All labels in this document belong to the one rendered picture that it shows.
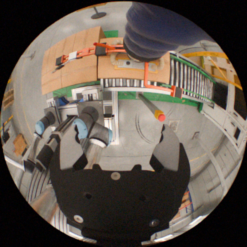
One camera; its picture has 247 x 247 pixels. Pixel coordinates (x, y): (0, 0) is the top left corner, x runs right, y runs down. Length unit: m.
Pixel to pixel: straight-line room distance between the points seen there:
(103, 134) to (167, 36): 0.52
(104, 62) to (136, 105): 1.24
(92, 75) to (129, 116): 1.12
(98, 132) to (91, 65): 0.91
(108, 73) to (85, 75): 0.55
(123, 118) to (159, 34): 1.74
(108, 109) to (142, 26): 1.45
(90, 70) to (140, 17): 1.05
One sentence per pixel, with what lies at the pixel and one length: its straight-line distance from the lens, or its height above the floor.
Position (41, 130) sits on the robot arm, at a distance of 0.84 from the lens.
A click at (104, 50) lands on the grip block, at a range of 0.59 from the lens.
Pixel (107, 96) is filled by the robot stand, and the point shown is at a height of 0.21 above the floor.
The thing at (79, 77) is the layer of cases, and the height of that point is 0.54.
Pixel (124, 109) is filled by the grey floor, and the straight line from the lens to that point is 1.74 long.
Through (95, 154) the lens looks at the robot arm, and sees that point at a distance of 0.46.
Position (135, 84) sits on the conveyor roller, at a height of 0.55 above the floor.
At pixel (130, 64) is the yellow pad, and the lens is 0.68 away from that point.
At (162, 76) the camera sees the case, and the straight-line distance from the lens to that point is 0.77.
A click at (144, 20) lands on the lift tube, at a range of 0.22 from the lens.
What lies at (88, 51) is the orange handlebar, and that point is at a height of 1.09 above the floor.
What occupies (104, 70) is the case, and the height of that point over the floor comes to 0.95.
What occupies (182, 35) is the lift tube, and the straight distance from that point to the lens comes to 0.21.
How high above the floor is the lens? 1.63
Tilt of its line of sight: 60 degrees down
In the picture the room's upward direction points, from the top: 178 degrees clockwise
